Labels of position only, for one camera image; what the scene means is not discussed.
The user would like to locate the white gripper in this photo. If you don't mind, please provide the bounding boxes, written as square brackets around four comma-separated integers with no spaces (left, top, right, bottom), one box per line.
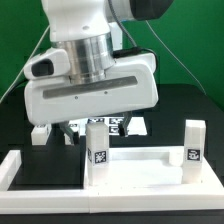
[24,53,158,145]

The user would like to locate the white desk top tray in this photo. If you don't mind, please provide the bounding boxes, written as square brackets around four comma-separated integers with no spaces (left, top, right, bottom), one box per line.
[82,145,206,194]

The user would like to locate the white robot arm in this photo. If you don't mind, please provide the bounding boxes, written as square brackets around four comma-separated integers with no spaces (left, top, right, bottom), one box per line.
[24,0,174,136]

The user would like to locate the fiducial marker sheet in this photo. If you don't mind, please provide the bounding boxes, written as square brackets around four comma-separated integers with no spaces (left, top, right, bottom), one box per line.
[80,117,147,136]

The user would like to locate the white cable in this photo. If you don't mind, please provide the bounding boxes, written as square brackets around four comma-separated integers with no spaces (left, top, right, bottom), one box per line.
[0,26,51,104]

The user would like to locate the white U-shaped frame fence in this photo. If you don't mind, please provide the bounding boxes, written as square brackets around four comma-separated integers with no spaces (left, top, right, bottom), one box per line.
[0,150,224,214]

